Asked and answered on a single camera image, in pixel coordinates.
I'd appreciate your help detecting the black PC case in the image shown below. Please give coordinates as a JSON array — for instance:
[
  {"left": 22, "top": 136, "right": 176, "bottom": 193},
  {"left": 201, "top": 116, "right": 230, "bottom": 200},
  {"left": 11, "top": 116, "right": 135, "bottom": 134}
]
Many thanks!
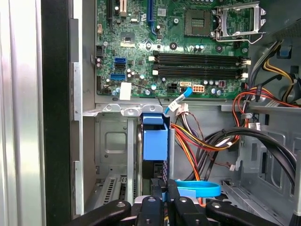
[{"left": 41, "top": 0, "right": 301, "bottom": 226}]

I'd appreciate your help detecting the grey wire bundle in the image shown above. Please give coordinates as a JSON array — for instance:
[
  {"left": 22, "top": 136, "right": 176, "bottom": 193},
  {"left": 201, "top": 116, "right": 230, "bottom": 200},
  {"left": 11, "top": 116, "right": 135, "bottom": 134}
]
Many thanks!
[{"left": 249, "top": 41, "right": 283, "bottom": 89}]

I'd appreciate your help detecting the white paper tag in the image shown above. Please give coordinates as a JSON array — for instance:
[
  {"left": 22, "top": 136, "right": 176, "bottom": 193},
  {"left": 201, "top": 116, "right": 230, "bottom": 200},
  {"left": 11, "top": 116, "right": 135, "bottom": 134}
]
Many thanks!
[{"left": 119, "top": 82, "right": 132, "bottom": 100}]

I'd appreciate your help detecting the beige expansion slot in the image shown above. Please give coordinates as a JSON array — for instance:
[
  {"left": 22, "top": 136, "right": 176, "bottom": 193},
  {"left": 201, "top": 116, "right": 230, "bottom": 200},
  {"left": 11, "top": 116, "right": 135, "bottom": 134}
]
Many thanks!
[{"left": 119, "top": 0, "right": 128, "bottom": 17}]

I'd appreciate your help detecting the red orange power wire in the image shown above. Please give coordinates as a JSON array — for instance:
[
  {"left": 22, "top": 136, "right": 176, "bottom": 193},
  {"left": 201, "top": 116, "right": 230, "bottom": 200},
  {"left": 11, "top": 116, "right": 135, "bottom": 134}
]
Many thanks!
[{"left": 170, "top": 87, "right": 301, "bottom": 205}]

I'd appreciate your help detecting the metal socket cover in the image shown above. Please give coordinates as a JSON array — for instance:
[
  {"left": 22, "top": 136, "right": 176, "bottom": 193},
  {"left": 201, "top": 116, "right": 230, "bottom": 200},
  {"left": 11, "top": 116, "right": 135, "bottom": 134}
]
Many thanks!
[{"left": 211, "top": 1, "right": 267, "bottom": 44}]

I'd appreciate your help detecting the metal optical drive cage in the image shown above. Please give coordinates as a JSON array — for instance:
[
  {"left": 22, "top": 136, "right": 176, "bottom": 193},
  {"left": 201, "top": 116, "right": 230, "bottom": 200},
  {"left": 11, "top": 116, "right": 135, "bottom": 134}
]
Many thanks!
[{"left": 221, "top": 103, "right": 301, "bottom": 226}]

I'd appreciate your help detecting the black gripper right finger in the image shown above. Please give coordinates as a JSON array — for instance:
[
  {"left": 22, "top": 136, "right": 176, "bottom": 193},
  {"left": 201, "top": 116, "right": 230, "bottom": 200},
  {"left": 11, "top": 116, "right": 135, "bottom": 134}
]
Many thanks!
[{"left": 166, "top": 178, "right": 283, "bottom": 226}]

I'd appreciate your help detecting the metal locking lever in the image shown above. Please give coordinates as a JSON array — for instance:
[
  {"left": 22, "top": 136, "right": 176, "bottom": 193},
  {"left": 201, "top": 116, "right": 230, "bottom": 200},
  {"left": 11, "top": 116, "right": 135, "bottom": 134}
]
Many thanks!
[{"left": 213, "top": 32, "right": 268, "bottom": 45}]

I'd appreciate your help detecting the blue expansion slot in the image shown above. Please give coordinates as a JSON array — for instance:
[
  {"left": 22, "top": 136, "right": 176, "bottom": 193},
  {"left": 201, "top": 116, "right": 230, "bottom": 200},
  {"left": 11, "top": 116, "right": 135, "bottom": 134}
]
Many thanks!
[{"left": 147, "top": 0, "right": 158, "bottom": 36}]

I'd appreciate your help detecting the black RAM slot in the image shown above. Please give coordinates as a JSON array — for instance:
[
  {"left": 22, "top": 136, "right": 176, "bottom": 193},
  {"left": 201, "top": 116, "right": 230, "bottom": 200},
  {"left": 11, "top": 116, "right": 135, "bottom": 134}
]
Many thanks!
[
  {"left": 148, "top": 50, "right": 252, "bottom": 65},
  {"left": 152, "top": 65, "right": 249, "bottom": 80}
]

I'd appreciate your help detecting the metal disk bay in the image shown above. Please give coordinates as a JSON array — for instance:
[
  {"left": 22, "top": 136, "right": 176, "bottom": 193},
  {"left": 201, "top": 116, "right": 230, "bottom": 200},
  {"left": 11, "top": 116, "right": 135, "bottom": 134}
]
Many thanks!
[{"left": 82, "top": 103, "right": 176, "bottom": 203}]

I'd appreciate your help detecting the black expansion slot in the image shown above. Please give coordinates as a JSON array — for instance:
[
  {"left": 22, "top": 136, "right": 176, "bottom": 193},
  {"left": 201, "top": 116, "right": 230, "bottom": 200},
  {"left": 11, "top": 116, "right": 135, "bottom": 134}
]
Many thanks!
[{"left": 107, "top": 0, "right": 113, "bottom": 28}]

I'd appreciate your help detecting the hard disk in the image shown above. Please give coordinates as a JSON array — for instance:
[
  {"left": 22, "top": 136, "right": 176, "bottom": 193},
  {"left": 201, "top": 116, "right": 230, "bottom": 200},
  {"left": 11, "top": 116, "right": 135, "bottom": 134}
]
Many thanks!
[{"left": 136, "top": 113, "right": 171, "bottom": 179}]

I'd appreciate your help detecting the white plug wire bundle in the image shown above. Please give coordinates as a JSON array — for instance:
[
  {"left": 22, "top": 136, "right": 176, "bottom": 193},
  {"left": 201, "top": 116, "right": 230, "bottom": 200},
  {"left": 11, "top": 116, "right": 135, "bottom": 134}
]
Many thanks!
[{"left": 169, "top": 102, "right": 207, "bottom": 142}]

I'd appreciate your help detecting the CPU socket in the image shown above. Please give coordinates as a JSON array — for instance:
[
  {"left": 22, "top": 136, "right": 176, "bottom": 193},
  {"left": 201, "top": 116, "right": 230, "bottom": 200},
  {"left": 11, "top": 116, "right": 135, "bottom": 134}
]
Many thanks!
[{"left": 184, "top": 8, "right": 212, "bottom": 37}]

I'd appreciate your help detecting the green motherboard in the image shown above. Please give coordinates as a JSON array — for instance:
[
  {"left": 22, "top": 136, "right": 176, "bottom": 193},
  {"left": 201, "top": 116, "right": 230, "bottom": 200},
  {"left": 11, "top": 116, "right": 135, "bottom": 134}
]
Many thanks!
[{"left": 95, "top": 0, "right": 251, "bottom": 97}]

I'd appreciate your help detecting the thick black cable bundle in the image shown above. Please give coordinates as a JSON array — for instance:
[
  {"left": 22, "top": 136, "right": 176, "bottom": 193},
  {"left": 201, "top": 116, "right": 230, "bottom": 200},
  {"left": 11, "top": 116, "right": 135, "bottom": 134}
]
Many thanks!
[{"left": 195, "top": 128, "right": 297, "bottom": 186}]

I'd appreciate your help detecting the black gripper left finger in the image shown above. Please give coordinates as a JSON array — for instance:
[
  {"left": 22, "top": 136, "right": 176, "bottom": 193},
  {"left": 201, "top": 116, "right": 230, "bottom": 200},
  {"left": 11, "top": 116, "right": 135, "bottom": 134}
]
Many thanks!
[{"left": 63, "top": 178, "right": 166, "bottom": 226}]

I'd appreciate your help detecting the grey power supply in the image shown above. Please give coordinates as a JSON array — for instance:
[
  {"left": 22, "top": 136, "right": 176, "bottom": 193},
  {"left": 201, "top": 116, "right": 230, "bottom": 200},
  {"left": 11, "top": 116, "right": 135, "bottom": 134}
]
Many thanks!
[{"left": 249, "top": 0, "right": 301, "bottom": 43}]

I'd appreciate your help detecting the blue data wire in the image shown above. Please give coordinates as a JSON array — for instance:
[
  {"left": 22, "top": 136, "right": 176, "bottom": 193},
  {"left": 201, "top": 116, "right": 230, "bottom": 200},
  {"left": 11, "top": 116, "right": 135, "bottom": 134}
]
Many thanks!
[{"left": 162, "top": 86, "right": 222, "bottom": 202}]

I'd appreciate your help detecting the yellow black wire bundle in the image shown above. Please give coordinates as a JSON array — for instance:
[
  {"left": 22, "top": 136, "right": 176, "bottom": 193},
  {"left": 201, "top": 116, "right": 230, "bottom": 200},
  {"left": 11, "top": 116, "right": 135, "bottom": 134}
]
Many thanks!
[{"left": 262, "top": 58, "right": 297, "bottom": 102}]

